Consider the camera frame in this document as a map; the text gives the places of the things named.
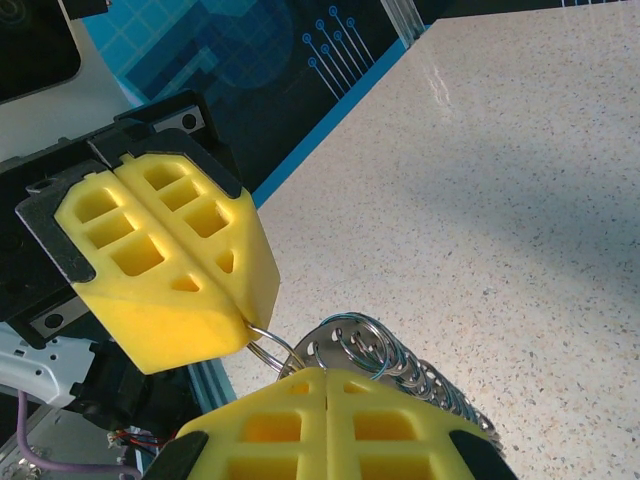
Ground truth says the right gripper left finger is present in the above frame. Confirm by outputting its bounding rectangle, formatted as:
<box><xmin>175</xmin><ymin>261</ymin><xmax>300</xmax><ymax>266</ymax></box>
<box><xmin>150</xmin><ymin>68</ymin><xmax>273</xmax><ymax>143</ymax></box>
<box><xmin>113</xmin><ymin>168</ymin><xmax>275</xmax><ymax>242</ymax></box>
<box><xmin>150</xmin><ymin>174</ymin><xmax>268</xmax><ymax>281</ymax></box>
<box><xmin>143</xmin><ymin>366</ymin><xmax>327</xmax><ymax>480</ymax></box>

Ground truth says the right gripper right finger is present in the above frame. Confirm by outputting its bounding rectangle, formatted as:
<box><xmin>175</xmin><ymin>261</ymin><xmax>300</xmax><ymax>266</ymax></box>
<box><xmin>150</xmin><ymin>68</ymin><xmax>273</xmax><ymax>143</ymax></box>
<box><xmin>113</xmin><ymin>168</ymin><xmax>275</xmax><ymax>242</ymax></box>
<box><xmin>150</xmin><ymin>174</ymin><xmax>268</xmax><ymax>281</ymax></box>
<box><xmin>324</xmin><ymin>368</ymin><xmax>520</xmax><ymax>480</ymax></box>

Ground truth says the silver split keyring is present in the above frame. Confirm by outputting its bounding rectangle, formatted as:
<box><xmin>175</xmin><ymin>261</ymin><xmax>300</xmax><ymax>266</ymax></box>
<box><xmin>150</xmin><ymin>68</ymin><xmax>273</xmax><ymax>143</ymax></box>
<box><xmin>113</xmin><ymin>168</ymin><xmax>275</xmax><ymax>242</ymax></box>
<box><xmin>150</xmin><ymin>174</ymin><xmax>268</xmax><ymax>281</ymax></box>
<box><xmin>246</xmin><ymin>323</ymin><xmax>307</xmax><ymax>374</ymax></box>

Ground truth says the silver key holder with rings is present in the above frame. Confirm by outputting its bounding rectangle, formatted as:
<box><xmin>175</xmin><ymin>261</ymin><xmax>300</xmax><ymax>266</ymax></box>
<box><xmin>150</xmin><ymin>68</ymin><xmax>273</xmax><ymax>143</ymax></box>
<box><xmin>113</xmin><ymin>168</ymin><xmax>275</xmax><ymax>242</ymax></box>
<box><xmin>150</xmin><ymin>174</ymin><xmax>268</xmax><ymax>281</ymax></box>
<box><xmin>282</xmin><ymin>312</ymin><xmax>504</xmax><ymax>451</ymax></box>

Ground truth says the blue table edge strip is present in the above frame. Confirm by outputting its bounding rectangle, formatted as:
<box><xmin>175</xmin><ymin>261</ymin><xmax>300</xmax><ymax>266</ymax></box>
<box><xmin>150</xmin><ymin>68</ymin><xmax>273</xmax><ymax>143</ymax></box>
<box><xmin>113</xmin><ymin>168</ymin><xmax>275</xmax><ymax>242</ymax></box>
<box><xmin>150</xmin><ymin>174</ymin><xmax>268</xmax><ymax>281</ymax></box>
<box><xmin>251</xmin><ymin>28</ymin><xmax>427</xmax><ymax>210</ymax></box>

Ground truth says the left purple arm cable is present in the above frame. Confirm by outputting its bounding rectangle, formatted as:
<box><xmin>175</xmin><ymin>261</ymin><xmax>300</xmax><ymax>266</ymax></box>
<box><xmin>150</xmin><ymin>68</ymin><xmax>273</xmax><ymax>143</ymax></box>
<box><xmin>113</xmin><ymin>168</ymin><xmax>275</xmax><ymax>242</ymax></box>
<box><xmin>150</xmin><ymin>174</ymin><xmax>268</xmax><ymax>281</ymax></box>
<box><xmin>16</xmin><ymin>391</ymin><xmax>145</xmax><ymax>480</ymax></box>

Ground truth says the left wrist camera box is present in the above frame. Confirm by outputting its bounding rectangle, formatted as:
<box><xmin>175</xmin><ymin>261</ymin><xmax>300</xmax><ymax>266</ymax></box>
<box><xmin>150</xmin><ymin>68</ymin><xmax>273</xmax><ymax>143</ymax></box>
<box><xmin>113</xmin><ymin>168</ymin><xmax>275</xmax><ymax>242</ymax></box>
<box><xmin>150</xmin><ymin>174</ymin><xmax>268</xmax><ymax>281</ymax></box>
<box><xmin>0</xmin><ymin>0</ymin><xmax>139</xmax><ymax>164</ymax></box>

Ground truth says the aluminium frame post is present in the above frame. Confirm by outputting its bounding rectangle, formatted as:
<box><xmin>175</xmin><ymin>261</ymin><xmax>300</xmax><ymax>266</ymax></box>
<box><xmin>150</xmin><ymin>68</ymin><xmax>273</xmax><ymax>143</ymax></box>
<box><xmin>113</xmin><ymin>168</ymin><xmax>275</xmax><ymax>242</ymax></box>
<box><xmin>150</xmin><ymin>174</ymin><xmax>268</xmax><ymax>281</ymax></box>
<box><xmin>379</xmin><ymin>0</ymin><xmax>432</xmax><ymax>44</ymax></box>

